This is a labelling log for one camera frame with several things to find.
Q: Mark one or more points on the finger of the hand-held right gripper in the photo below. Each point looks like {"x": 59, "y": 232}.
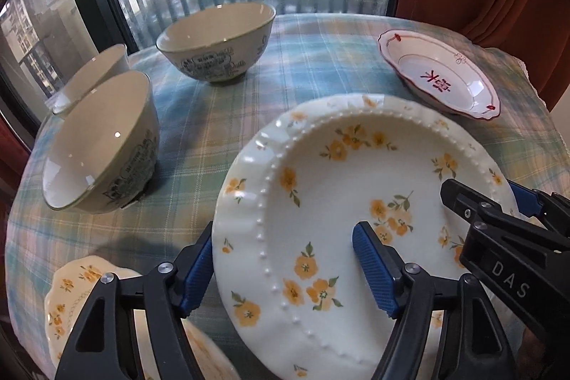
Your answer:
{"x": 525, "y": 199}
{"x": 467, "y": 202}

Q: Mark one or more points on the cream printed bowl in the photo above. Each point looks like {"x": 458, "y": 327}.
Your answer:
{"x": 213, "y": 28}
{"x": 98, "y": 148}
{"x": 93, "y": 73}

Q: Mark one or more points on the red-rimmed white dish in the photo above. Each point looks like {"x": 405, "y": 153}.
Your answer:
{"x": 445, "y": 64}

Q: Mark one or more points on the plaid tablecloth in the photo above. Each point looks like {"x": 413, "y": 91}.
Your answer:
{"x": 289, "y": 64}

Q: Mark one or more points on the large yellow floral plate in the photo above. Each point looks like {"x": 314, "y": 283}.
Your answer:
{"x": 334, "y": 193}

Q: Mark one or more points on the small yellow floral plate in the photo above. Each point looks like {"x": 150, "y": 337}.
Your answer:
{"x": 75, "y": 282}

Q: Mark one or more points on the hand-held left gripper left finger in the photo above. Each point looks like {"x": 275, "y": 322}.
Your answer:
{"x": 196, "y": 273}

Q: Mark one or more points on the balcony railing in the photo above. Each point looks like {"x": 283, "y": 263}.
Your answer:
{"x": 133, "y": 12}

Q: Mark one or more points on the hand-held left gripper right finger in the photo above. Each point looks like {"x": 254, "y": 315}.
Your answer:
{"x": 374, "y": 268}

